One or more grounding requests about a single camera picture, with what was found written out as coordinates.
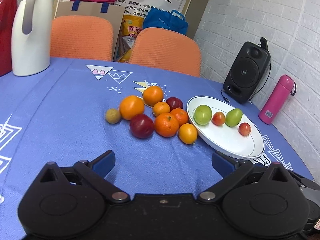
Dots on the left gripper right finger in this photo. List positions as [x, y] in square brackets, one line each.
[234, 174]

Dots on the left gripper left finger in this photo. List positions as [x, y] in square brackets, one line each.
[94, 173]

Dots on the yellow red plum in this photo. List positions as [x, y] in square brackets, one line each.
[218, 119]

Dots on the brown round fruit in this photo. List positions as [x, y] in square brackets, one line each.
[112, 116]

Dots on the large green plum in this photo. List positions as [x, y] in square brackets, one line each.
[202, 115]

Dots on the large dark red plum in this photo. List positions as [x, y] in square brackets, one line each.
[141, 126]

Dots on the small red plum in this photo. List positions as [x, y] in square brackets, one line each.
[245, 129]

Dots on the white ceramic plate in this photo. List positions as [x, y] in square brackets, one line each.
[226, 139]

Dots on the yellow orange kumquat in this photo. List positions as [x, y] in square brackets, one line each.
[187, 133]

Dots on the small mandarin right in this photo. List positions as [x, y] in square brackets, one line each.
[181, 115]

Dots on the large orange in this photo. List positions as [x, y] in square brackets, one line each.
[131, 106]

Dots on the mandarin with stem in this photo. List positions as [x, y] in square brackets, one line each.
[166, 125]

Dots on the small tangerine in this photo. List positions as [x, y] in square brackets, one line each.
[159, 108]

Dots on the far orange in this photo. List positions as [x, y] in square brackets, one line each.
[153, 95]

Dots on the black speaker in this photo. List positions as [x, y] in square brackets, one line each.
[247, 70]

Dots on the pink thermos bottle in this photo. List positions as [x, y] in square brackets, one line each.
[286, 86]

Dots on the left orange chair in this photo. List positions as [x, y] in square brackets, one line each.
[82, 37]

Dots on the orange chair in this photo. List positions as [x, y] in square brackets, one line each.
[82, 37]
[167, 50]

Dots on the right orange chair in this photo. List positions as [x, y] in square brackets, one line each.
[167, 50]

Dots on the yellow snack bag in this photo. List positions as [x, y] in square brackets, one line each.
[131, 26]

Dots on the white thermal jug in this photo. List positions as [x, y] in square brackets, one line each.
[30, 39]

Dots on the blue tote bag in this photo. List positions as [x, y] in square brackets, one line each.
[174, 20]

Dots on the brown paper bag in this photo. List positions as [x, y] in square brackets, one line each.
[114, 14]

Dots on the red object at left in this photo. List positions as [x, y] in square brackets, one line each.
[8, 11]

